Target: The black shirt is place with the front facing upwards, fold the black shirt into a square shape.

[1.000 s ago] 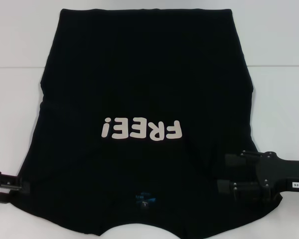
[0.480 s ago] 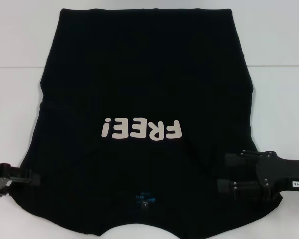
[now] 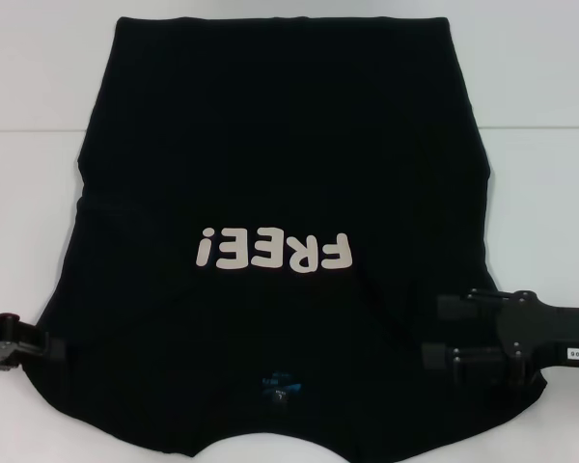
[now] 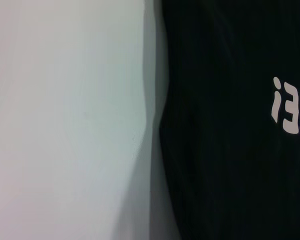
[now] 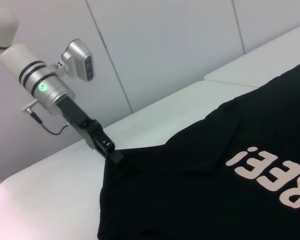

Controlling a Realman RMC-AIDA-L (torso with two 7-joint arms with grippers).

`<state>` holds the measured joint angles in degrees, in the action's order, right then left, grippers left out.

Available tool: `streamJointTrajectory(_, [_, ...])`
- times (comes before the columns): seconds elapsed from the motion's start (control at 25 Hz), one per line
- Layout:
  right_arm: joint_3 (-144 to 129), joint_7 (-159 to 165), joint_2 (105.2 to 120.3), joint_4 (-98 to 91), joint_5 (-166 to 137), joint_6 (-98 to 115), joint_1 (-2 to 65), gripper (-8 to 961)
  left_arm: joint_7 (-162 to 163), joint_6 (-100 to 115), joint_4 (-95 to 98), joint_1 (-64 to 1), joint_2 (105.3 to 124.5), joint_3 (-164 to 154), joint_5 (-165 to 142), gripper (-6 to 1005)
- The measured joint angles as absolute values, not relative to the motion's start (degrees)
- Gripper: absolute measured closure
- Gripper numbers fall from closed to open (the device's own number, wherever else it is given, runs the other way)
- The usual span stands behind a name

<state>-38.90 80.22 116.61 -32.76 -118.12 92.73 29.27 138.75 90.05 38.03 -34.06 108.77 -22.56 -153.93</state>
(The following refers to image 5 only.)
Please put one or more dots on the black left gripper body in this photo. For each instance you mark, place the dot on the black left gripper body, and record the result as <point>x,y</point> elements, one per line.
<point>76,112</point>

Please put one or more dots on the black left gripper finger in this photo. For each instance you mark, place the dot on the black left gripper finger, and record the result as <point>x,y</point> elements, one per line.
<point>116,157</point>

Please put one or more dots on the black shirt with FREE print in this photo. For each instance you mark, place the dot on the black shirt with FREE print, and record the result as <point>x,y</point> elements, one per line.
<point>215,195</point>

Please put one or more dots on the silver and white left arm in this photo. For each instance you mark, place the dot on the silver and white left arm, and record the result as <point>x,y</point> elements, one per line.
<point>27,67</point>

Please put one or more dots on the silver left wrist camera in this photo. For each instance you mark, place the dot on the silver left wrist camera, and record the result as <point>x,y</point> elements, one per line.
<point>80,60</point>

